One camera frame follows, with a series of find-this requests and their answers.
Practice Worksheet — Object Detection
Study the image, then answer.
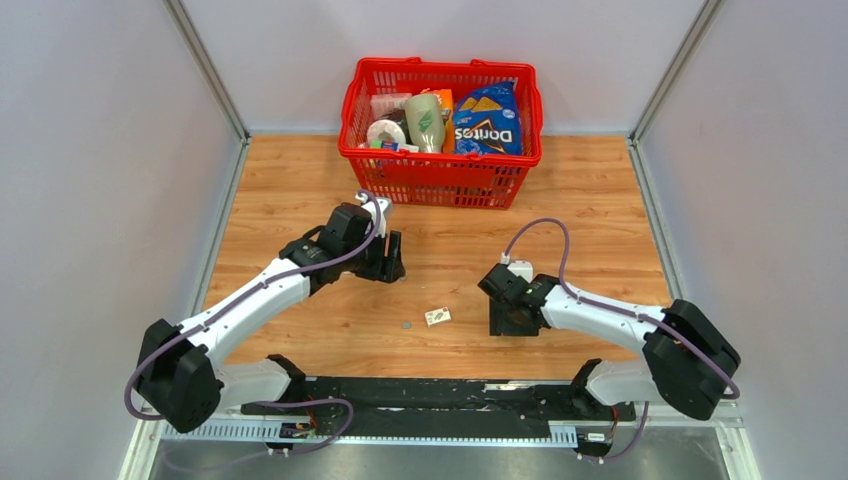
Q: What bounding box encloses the white perforated cable tray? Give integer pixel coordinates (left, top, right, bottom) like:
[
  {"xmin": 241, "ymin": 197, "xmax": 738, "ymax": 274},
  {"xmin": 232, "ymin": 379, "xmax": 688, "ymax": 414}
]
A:
[{"xmin": 160, "ymin": 417, "xmax": 578, "ymax": 448}]

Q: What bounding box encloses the purple cable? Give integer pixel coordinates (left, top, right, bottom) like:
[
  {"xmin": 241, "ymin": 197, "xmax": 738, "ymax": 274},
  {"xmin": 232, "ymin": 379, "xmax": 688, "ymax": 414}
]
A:
[
  {"xmin": 503, "ymin": 218, "xmax": 742, "ymax": 401},
  {"xmin": 124, "ymin": 190, "xmax": 384, "ymax": 423}
]

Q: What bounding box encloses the red plastic shopping basket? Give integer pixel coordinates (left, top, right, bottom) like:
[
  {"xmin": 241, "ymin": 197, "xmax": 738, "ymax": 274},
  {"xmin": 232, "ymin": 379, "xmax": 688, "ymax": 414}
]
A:
[{"xmin": 338, "ymin": 57, "xmax": 544, "ymax": 209}]

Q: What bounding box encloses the white tape roll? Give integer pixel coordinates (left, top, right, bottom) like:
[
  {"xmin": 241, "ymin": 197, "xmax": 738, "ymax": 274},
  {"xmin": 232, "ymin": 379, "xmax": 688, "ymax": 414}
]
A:
[{"xmin": 366, "ymin": 118, "xmax": 407, "ymax": 144}]

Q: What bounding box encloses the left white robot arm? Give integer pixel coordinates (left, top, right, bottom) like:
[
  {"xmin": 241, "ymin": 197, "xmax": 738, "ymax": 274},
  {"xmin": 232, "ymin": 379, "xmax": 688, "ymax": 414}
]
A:
[{"xmin": 124, "ymin": 193, "xmax": 406, "ymax": 433}]

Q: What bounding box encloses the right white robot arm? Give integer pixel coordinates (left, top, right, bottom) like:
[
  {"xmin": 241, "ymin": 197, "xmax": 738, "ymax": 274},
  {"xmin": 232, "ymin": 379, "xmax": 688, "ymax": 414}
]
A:
[{"xmin": 478, "ymin": 261, "xmax": 741, "ymax": 421}]

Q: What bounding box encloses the small staple box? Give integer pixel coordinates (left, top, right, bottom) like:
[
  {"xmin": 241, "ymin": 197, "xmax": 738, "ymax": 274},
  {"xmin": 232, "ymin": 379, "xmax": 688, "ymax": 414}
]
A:
[{"xmin": 425, "ymin": 307, "xmax": 452, "ymax": 327}]

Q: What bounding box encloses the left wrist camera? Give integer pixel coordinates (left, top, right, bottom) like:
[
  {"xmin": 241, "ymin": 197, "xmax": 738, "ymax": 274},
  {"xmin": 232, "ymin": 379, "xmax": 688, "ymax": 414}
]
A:
[{"xmin": 355, "ymin": 190, "xmax": 393, "ymax": 237}]

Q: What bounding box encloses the orange snack packet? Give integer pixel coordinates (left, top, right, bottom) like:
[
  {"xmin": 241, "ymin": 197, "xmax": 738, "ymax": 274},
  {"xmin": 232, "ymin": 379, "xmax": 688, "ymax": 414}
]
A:
[{"xmin": 421, "ymin": 89, "xmax": 455, "ymax": 154}]

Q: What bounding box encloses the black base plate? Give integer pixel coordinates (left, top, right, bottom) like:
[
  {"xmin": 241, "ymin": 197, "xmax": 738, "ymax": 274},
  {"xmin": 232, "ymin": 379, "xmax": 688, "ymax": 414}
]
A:
[{"xmin": 239, "ymin": 376, "xmax": 639, "ymax": 440}]

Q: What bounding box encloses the small white blue box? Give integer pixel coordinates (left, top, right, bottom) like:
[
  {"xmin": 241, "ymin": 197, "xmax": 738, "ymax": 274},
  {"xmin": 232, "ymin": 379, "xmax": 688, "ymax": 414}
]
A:
[{"xmin": 366, "ymin": 140, "xmax": 419, "ymax": 153}]

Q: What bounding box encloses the blue Doritos chip bag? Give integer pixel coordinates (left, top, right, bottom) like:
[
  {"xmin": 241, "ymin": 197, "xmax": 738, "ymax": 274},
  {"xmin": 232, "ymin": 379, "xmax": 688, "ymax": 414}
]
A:
[{"xmin": 452, "ymin": 81, "xmax": 522, "ymax": 156}]

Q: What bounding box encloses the beige squeeze bottle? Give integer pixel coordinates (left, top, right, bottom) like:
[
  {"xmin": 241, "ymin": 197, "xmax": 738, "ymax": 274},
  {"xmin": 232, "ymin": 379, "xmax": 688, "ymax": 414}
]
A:
[{"xmin": 404, "ymin": 93, "xmax": 445, "ymax": 153}]

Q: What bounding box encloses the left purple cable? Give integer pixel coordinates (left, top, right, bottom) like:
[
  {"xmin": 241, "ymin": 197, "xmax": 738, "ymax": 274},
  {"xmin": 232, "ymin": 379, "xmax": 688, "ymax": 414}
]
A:
[{"xmin": 124, "ymin": 190, "xmax": 384, "ymax": 423}]

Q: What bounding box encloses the clear plastic wrapped packet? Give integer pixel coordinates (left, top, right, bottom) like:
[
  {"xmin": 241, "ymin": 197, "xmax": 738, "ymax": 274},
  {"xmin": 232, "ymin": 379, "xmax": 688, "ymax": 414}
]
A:
[{"xmin": 369, "ymin": 93, "xmax": 412, "ymax": 120}]

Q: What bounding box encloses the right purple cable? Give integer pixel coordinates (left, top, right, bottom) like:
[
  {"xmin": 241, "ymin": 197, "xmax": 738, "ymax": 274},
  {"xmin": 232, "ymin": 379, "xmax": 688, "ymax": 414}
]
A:
[{"xmin": 503, "ymin": 218, "xmax": 742, "ymax": 401}]

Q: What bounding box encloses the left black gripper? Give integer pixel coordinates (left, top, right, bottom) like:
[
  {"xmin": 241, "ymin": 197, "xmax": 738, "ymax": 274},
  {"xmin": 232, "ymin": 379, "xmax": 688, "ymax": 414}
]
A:
[{"xmin": 342, "ymin": 227, "xmax": 407, "ymax": 284}]

